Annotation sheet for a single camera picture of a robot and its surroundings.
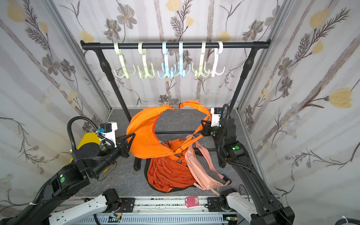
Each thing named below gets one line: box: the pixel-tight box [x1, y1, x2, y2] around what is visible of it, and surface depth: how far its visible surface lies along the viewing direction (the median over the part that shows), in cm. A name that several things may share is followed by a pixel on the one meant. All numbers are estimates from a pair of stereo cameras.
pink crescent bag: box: [184, 134, 232, 197], surface depth 76 cm
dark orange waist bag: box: [147, 138, 197, 193], surface depth 80 cm
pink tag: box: [184, 195, 200, 208], surface depth 76 cm
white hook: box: [206, 40, 226, 78], surface depth 52 cm
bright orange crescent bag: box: [126, 100, 212, 159], surface depth 61 cm
